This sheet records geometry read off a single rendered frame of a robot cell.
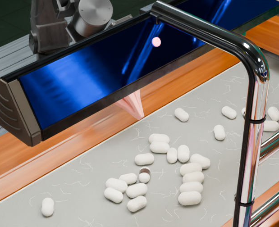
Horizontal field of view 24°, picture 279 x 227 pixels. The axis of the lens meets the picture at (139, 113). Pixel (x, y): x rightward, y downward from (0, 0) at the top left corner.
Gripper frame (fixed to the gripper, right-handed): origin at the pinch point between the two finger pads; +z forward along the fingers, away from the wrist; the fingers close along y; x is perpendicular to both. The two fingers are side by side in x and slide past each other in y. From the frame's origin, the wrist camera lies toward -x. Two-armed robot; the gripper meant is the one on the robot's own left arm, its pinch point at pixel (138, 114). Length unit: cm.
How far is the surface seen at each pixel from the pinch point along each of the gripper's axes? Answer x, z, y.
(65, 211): 3.4, 7.3, -19.7
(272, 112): -3.1, 12.5, 24.1
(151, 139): 3.6, 4.8, 1.9
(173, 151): 0.0, 8.7, 2.1
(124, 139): 7.9, 2.2, -0.2
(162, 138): 2.4, 5.7, 3.3
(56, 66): -32.8, -6.5, -28.5
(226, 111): 1.3, 7.7, 18.5
